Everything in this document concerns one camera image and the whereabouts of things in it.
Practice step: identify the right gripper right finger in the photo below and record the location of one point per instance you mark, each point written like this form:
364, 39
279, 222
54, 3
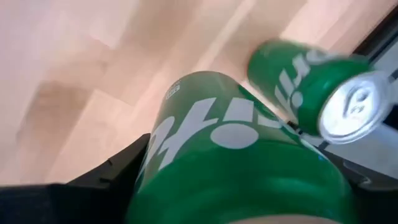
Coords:
376, 202

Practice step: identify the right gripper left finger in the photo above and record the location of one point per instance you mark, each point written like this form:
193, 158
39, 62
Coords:
77, 202

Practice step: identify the green Sprite can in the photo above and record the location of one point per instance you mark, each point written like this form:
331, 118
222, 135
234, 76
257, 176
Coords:
233, 174
280, 74

